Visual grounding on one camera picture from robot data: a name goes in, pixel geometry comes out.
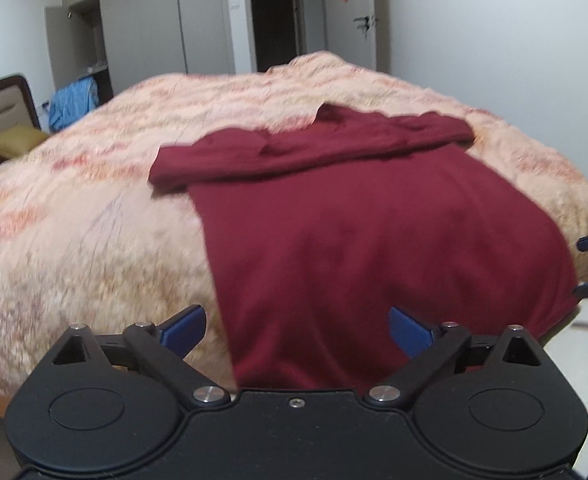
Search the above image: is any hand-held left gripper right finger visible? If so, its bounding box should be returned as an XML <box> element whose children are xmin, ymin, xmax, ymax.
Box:
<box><xmin>363</xmin><ymin>306</ymin><xmax>546</xmax><ymax>409</ymax></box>

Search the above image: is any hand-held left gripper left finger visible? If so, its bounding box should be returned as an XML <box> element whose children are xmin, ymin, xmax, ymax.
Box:
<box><xmin>48</xmin><ymin>304</ymin><xmax>233</xmax><ymax>409</ymax></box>

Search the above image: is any dark red long-sleeved shirt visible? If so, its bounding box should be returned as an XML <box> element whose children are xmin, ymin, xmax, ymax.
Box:
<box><xmin>148</xmin><ymin>102</ymin><xmax>581</xmax><ymax>393</ymax></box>

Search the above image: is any floral peach blanket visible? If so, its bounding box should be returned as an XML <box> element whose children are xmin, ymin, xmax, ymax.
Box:
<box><xmin>0</xmin><ymin>51</ymin><xmax>588</xmax><ymax>401</ymax></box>

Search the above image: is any blue cloth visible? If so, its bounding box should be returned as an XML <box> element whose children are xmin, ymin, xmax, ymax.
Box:
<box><xmin>48</xmin><ymin>77</ymin><xmax>99</xmax><ymax>133</ymax></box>

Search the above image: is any olive green pillow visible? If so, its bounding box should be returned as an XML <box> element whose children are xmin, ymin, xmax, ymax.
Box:
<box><xmin>0</xmin><ymin>126</ymin><xmax>50</xmax><ymax>161</ymax></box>

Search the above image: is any white room door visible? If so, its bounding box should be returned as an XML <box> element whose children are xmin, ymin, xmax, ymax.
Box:
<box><xmin>321</xmin><ymin>0</ymin><xmax>379</xmax><ymax>73</ymax></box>

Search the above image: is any open wardrobe door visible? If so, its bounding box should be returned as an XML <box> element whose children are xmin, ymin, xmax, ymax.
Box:
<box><xmin>45</xmin><ymin>5</ymin><xmax>73</xmax><ymax>98</ymax></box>

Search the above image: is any grey wardrobe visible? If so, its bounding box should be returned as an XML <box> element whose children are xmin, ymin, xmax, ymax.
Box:
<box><xmin>45</xmin><ymin>0</ymin><xmax>247</xmax><ymax>106</ymax></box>

